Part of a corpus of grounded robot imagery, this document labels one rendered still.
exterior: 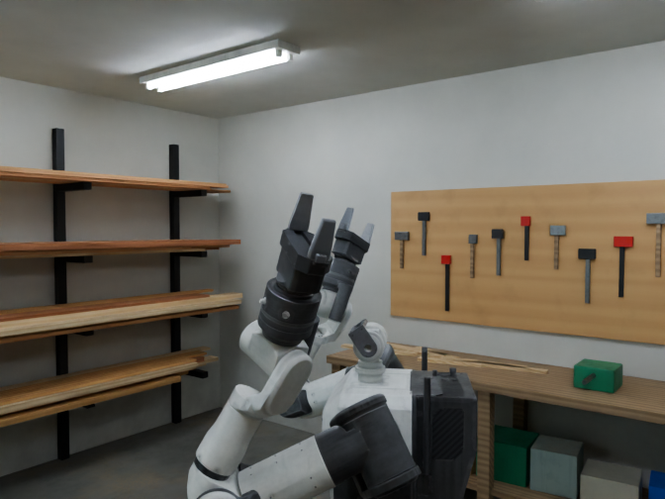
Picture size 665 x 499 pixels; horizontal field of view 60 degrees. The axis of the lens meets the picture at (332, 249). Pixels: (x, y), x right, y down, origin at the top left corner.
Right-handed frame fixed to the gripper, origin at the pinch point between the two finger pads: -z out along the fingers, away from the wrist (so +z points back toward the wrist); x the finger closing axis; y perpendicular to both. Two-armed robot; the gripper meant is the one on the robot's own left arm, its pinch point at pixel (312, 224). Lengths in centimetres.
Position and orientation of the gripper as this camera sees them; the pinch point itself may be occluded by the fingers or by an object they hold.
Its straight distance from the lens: 85.9
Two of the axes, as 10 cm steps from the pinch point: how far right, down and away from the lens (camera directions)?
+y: 9.1, 1.1, 4.0
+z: -2.6, 9.0, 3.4
